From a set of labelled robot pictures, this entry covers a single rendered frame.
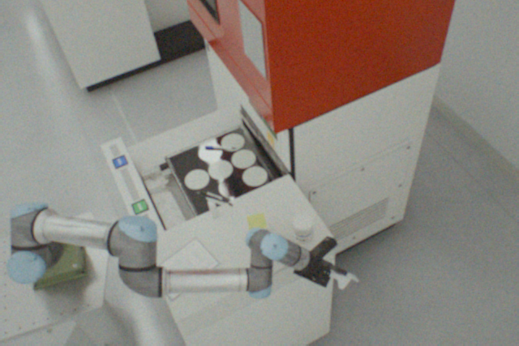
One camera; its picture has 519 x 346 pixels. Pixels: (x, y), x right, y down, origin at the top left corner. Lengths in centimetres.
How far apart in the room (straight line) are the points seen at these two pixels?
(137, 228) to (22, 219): 43
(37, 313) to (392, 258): 181
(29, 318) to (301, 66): 134
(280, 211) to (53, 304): 91
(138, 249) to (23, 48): 339
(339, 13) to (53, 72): 311
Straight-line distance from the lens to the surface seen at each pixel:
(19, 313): 222
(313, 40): 169
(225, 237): 195
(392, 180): 263
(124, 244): 164
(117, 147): 233
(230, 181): 217
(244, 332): 218
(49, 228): 183
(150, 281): 167
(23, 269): 192
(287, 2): 155
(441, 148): 353
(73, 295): 217
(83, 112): 401
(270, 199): 202
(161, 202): 219
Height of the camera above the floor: 263
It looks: 50 degrees down
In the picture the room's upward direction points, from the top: 6 degrees counter-clockwise
